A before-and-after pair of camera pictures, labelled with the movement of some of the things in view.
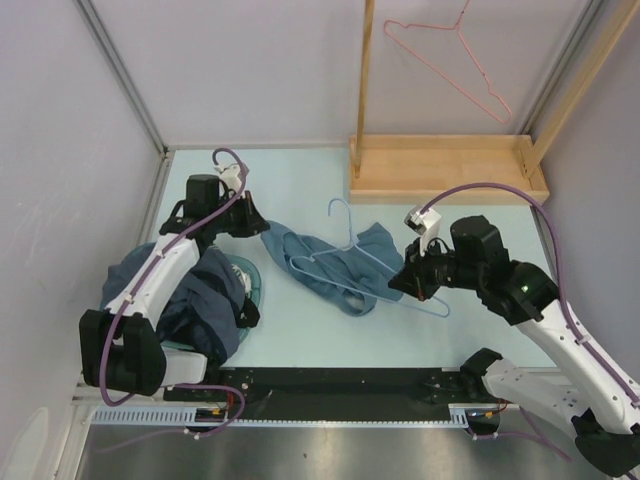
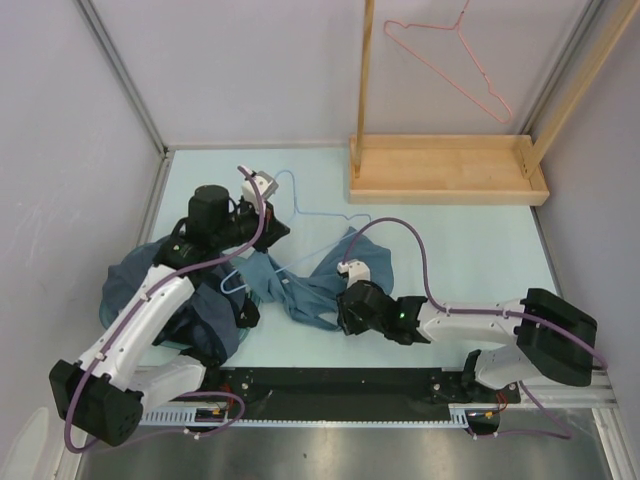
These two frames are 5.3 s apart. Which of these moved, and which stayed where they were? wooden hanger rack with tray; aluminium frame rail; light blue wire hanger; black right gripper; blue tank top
Moved: light blue wire hanger; black right gripper; blue tank top
Stayed: aluminium frame rail; wooden hanger rack with tray
